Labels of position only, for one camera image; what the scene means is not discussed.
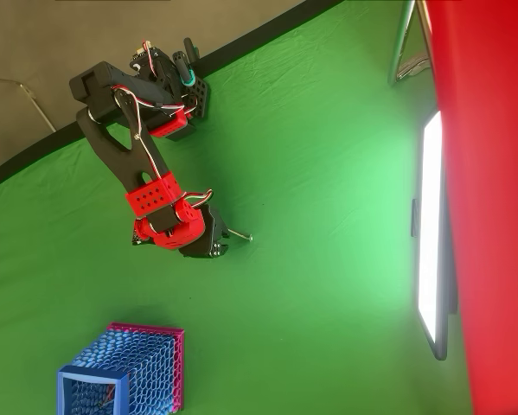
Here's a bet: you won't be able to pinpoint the thin white cable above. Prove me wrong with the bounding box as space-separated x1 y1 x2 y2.
0 76 57 132

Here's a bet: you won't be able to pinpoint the red blurred foreground object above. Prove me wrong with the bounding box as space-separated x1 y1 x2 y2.
421 0 518 415

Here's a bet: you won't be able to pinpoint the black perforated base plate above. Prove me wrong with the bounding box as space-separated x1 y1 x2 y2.
171 76 211 142

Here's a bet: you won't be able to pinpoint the green cloth with black edge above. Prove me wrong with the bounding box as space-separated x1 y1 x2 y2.
0 0 476 415

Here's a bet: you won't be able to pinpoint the white light panel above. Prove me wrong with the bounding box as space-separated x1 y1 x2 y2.
411 110 458 362

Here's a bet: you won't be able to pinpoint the thin sticks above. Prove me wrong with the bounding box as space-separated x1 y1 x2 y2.
97 383 117 407

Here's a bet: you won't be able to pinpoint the black clamp with teal ring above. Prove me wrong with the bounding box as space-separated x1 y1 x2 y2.
171 37 199 90

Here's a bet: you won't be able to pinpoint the blue and magenta mesh basket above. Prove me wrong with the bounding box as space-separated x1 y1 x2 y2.
56 322 185 415

